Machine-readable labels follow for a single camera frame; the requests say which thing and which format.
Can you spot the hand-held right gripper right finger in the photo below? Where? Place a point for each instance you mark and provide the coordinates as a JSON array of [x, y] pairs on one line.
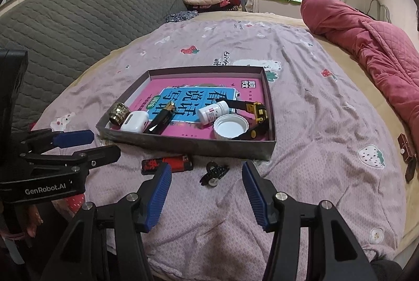
[[253, 196]]

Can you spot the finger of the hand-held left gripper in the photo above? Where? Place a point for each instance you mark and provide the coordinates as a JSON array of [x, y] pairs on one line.
[[101, 153], [73, 138]]

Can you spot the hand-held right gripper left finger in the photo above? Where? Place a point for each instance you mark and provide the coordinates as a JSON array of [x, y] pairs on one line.
[[160, 196]]

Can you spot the red and black lighter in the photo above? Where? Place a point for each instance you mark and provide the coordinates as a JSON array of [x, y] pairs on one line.
[[176, 163]]

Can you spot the white earbuds case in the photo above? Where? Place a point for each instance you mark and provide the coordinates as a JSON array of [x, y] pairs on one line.
[[134, 122]]

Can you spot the black hair clip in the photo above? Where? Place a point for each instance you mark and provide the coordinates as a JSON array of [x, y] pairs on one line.
[[212, 173]]

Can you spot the shallow grey cardboard box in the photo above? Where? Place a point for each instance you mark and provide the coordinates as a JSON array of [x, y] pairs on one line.
[[196, 148]]

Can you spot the black and gold lipstick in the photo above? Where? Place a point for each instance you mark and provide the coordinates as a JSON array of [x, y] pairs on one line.
[[160, 120]]

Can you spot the white bottle cap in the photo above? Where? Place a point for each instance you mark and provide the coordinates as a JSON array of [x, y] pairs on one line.
[[229, 127]]

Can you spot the white pill bottle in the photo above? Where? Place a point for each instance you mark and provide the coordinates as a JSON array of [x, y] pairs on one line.
[[211, 112]]

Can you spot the person's left hand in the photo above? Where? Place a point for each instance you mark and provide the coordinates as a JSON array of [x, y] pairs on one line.
[[34, 219]]

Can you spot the yellow and black watch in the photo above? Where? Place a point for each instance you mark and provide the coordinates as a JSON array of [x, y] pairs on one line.
[[260, 112]]

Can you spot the pink strawberry print bedsheet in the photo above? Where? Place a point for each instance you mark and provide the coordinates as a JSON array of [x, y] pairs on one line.
[[311, 124]]

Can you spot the pink and blue book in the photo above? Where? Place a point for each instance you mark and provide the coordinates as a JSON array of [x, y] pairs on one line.
[[248, 94]]

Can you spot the grey quilted headboard cover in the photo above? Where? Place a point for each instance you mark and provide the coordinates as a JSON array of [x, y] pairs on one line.
[[81, 32]]

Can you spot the dark patterned cloth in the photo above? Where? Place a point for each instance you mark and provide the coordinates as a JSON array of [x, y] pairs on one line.
[[180, 16]]

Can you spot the small black object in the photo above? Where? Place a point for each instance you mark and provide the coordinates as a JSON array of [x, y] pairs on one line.
[[410, 169]]

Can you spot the small brown box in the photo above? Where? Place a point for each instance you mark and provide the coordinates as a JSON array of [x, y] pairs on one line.
[[405, 145]]

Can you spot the pink folded cloth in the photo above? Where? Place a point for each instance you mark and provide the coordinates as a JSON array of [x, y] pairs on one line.
[[203, 1]]

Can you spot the red quilted blanket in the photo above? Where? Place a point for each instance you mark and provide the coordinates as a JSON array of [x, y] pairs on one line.
[[376, 39]]

